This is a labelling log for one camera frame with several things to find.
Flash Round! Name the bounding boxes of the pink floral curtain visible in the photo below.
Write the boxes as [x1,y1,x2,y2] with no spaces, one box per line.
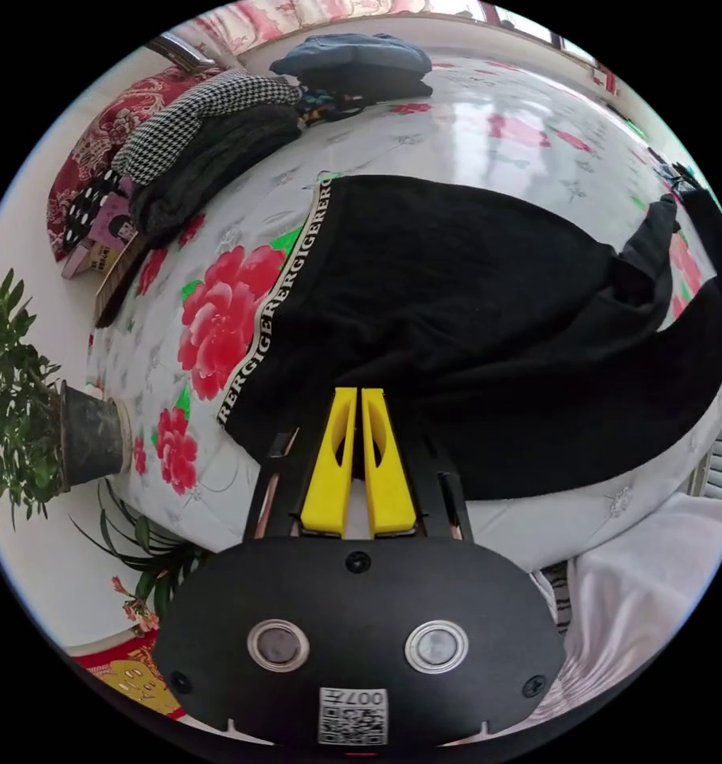
[190,0,488,46]

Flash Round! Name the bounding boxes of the pile of dark blue clothes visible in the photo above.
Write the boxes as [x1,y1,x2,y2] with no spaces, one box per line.
[268,32,435,113]

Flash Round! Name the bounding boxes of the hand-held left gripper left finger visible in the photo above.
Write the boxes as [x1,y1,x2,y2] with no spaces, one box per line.
[299,387,359,533]

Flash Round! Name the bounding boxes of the black dotted cloth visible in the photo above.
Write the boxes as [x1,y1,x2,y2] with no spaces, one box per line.
[64,169,130,253]

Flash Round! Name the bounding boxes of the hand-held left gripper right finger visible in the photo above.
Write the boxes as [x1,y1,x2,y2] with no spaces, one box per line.
[361,388,418,536]

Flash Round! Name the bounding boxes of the bed with floral sheet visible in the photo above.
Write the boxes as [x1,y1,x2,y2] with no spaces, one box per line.
[85,16,722,571]

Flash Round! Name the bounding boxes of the red and yellow mat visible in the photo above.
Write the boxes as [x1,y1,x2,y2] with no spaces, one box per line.
[72,633,184,719]

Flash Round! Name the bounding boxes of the pile of clothes with houndstooth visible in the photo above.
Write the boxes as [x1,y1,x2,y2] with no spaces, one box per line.
[111,67,306,238]

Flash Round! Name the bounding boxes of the black long pants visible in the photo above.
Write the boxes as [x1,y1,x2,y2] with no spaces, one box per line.
[216,173,722,504]

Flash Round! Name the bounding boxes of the long-leaved plant with pink flowers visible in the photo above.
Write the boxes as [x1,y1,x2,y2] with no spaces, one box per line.
[68,477,213,637]

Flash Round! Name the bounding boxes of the potted plant in dark pot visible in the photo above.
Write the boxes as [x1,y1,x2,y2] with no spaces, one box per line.
[0,267,136,529]

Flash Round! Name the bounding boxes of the pink carton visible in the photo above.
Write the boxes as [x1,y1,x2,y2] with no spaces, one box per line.
[60,195,142,280]

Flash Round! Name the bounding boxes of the red patterned pillow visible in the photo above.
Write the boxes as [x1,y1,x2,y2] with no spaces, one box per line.
[45,64,225,263]

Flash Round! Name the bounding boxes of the person's body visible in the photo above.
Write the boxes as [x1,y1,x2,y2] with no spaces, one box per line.
[530,492,722,727]

